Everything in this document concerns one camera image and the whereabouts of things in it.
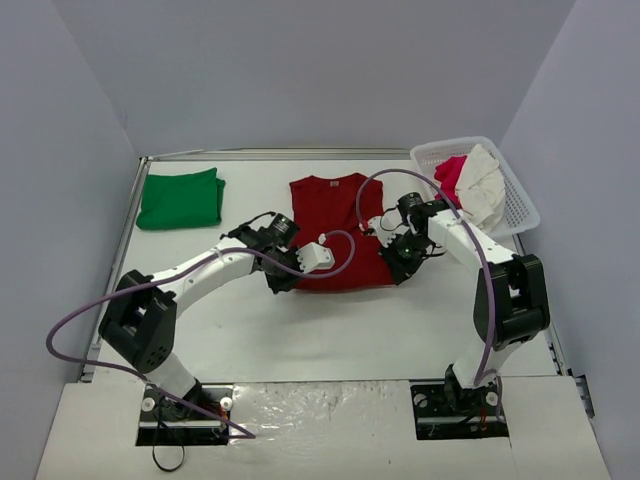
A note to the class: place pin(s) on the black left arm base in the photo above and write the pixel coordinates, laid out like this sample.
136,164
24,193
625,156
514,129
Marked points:
163,422

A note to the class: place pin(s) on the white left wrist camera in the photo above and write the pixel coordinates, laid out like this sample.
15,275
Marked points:
314,256

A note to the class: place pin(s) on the cream white t shirt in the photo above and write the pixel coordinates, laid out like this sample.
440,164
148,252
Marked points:
481,190

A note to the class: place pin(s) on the white foam front board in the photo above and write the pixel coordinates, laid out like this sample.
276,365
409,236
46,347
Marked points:
353,430

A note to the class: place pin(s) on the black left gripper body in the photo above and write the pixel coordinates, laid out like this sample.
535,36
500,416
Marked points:
282,278

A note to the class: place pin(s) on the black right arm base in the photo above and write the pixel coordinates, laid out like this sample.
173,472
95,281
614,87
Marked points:
437,417

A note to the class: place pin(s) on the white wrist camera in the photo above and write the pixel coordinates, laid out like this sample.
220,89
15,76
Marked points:
382,229
314,256

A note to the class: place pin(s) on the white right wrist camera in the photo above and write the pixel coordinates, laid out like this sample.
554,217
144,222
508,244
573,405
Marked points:
382,229

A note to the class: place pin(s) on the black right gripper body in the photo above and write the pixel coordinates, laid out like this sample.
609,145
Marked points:
400,259

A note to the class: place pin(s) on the folded green t shirt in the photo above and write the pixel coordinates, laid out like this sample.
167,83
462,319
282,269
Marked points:
187,201

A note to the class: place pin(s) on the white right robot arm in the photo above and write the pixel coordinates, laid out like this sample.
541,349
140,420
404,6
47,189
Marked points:
511,304

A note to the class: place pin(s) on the pink t shirt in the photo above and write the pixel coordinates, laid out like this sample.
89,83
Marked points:
447,175

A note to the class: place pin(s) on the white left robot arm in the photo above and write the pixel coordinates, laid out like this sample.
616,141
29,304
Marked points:
141,326

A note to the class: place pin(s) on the dark red t shirt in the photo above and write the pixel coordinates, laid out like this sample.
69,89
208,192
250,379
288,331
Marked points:
322,205

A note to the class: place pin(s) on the white plastic laundry basket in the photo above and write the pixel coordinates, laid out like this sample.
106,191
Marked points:
519,215

